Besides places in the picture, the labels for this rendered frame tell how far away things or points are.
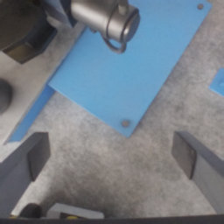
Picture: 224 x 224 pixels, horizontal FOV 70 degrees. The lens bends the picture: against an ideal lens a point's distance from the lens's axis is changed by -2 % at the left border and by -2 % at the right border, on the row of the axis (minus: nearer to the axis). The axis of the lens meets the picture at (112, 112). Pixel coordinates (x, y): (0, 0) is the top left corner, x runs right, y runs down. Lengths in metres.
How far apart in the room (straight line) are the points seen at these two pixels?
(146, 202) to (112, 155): 0.30
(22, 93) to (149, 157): 0.74
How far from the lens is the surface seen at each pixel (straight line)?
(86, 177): 0.96
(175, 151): 0.17
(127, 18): 0.48
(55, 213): 0.92
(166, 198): 0.99
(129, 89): 0.82
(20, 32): 0.55
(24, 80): 0.96
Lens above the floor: 0.91
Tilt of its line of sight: 80 degrees down
